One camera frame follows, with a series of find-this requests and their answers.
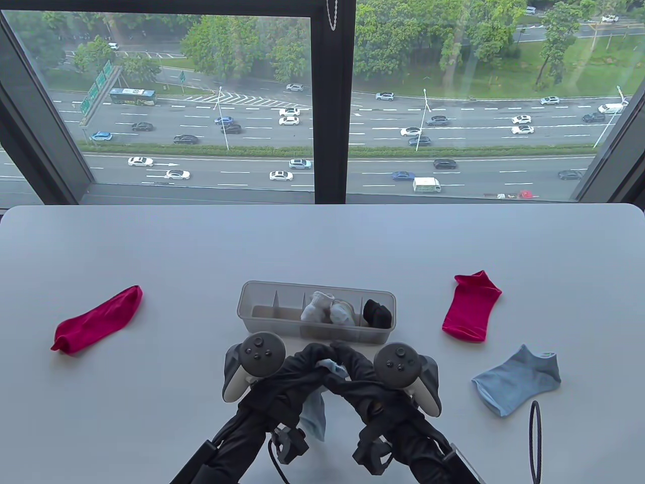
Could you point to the person's left hand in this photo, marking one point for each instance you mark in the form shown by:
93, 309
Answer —
282, 388

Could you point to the person's right hand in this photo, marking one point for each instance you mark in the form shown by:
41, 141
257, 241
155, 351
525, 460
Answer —
373, 398

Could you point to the grey hand controller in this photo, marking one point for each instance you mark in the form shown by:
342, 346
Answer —
398, 365
259, 355

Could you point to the light blue sock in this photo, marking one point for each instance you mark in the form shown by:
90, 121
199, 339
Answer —
315, 413
519, 380

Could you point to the black sock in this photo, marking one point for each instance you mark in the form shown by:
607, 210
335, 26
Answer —
378, 313

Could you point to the white sock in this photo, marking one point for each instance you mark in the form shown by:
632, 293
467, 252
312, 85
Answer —
315, 307

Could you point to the grey sock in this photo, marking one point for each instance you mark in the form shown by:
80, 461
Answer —
342, 313

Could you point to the red sock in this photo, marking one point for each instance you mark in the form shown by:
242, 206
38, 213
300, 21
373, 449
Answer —
473, 305
95, 320

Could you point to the person's left forearm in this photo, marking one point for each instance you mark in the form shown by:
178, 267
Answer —
232, 448

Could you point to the person's right forearm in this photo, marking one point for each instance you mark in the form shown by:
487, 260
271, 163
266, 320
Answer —
423, 454

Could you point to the grey divided storage box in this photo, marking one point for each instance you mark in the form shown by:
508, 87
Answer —
282, 315

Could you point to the black labelled wrist box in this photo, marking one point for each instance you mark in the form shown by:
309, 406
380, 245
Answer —
461, 466
194, 461

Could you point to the white street lamp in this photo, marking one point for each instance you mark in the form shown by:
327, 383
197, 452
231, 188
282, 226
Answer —
607, 121
421, 126
223, 121

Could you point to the green road sign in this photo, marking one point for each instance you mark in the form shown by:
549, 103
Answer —
93, 93

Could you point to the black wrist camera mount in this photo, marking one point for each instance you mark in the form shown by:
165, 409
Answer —
292, 446
373, 456

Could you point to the black window frame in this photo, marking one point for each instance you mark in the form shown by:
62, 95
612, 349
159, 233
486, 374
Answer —
330, 101

